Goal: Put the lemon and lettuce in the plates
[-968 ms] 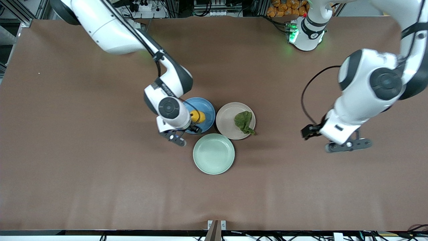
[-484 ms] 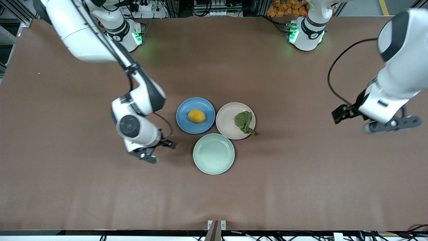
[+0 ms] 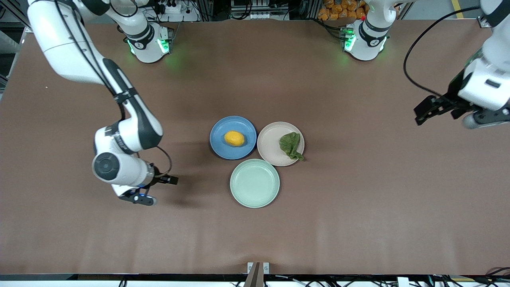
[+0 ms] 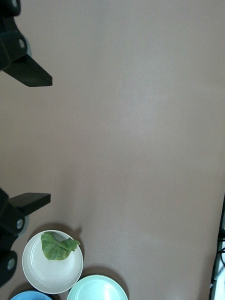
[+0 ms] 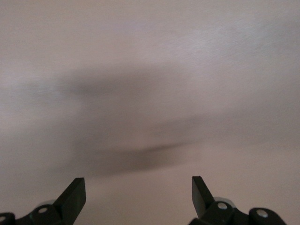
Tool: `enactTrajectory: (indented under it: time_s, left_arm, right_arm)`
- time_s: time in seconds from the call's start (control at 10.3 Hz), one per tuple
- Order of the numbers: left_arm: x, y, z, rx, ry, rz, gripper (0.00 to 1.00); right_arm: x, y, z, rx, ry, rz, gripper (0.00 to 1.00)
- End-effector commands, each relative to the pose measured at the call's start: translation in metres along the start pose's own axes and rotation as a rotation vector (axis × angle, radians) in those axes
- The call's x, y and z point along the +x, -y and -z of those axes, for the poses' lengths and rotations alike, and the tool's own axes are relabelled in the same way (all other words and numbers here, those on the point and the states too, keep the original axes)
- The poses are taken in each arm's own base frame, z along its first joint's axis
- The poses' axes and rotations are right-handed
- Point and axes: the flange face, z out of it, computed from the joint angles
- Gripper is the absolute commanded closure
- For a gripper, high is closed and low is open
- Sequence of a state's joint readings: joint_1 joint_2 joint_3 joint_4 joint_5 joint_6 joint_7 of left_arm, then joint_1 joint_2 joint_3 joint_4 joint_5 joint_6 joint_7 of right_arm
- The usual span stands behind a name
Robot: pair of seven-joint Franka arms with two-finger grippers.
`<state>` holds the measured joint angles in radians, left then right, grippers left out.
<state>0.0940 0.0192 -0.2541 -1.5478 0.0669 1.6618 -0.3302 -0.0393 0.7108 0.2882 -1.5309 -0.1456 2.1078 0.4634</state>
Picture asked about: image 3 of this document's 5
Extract yellow lemon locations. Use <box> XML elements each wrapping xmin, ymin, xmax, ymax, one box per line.
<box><xmin>224</xmin><ymin>131</ymin><xmax>246</xmax><ymax>147</ymax></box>

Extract green lettuce leaf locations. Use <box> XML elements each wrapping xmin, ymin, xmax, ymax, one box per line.
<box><xmin>279</xmin><ymin>132</ymin><xmax>305</xmax><ymax>161</ymax></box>

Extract blue round plate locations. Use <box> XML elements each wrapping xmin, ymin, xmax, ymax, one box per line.
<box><xmin>210</xmin><ymin>116</ymin><xmax>257</xmax><ymax>160</ymax></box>

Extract light green round plate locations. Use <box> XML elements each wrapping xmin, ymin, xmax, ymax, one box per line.
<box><xmin>230</xmin><ymin>159</ymin><xmax>281</xmax><ymax>208</ymax></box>

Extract pink round plate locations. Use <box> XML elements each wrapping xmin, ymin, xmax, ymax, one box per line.
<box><xmin>257</xmin><ymin>122</ymin><xmax>305</xmax><ymax>167</ymax></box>

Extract orange bagged items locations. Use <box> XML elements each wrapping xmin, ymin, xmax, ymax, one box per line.
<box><xmin>317</xmin><ymin>0</ymin><xmax>369</xmax><ymax>22</ymax></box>

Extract white power strip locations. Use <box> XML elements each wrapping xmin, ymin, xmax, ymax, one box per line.
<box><xmin>153</xmin><ymin>0</ymin><xmax>184</xmax><ymax>15</ymax></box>

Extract silver electronics box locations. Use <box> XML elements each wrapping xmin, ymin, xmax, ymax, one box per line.
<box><xmin>230</xmin><ymin>0</ymin><xmax>290</xmax><ymax>20</ymax></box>

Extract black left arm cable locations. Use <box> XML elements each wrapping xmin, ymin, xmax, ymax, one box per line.
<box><xmin>403</xmin><ymin>6</ymin><xmax>482</xmax><ymax>98</ymax></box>

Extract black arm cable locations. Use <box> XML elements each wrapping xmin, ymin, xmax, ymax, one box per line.
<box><xmin>403</xmin><ymin>6</ymin><xmax>482</xmax><ymax>98</ymax></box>
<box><xmin>29</xmin><ymin>0</ymin><xmax>173</xmax><ymax>177</ymax></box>

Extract black base cable bundle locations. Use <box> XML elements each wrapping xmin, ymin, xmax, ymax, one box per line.
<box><xmin>310</xmin><ymin>18</ymin><xmax>348</xmax><ymax>41</ymax></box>

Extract metal table bracket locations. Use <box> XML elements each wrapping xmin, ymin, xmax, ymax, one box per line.
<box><xmin>244</xmin><ymin>261</ymin><xmax>271</xmax><ymax>287</ymax></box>

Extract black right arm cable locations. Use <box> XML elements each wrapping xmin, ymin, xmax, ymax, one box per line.
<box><xmin>29</xmin><ymin>0</ymin><xmax>173</xmax><ymax>177</ymax></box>

